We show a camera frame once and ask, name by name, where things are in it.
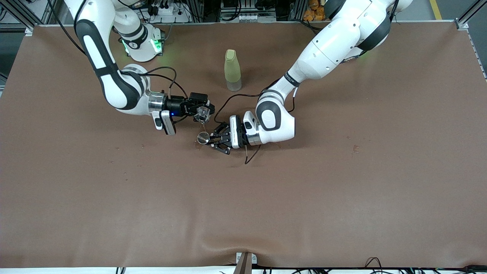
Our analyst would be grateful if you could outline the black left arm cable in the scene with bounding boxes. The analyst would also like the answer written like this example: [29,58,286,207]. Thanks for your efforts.
[214,78,299,165]

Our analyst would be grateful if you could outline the long white socket strip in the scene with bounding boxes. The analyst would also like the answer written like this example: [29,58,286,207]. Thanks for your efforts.
[221,13,276,22]

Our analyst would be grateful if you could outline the brown table mat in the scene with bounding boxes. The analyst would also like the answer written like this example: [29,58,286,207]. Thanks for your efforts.
[0,21,487,269]

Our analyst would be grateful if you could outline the black floor cable bundle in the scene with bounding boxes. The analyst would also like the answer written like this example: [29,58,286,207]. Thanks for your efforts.
[263,265,487,274]

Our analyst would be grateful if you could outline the orange bread pile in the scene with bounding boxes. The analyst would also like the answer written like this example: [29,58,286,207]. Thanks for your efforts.
[303,0,328,21]

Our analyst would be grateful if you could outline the white power strip black plugs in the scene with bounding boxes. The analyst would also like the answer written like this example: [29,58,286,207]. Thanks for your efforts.
[146,0,191,23]

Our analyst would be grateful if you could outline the small clear glass beaker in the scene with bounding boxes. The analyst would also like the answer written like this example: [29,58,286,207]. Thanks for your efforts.
[194,106,212,123]

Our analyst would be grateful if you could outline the yellow floor tape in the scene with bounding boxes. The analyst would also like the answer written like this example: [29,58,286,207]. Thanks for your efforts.
[429,0,444,20]

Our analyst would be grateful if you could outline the aluminium frame post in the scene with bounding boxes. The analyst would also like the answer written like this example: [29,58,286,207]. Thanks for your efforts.
[455,0,487,30]
[0,0,57,37]

